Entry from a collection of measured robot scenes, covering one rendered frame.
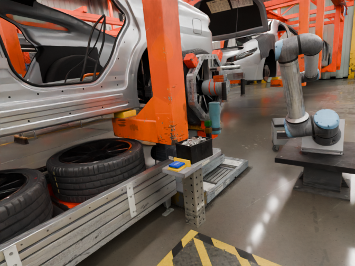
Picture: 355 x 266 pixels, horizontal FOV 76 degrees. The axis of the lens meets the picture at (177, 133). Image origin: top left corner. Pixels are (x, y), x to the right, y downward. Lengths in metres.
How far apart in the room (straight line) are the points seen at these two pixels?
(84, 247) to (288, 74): 1.54
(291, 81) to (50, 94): 1.52
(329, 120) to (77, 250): 1.71
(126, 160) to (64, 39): 2.51
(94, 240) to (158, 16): 1.30
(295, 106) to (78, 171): 1.47
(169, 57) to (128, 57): 0.56
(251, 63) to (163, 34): 3.20
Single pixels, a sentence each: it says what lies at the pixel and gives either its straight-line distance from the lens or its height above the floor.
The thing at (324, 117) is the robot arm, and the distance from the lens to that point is 1.86.
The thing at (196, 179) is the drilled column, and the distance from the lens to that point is 1.45.
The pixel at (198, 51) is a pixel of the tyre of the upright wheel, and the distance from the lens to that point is 2.01.
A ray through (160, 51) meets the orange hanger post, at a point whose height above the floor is 1.13.
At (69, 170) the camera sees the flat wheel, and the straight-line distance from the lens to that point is 1.50.
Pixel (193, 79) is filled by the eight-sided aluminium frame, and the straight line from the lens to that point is 1.77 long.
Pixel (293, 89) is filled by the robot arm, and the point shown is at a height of 0.82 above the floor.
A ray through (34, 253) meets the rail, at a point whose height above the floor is 0.30.
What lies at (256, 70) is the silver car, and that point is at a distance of 4.59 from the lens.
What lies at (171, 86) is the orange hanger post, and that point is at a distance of 1.46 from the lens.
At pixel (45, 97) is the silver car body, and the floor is 0.92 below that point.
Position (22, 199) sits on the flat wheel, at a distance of 1.29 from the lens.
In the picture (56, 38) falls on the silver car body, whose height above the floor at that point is 1.59.
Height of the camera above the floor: 0.98
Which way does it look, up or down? 14 degrees down
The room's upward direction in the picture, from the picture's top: 5 degrees counter-clockwise
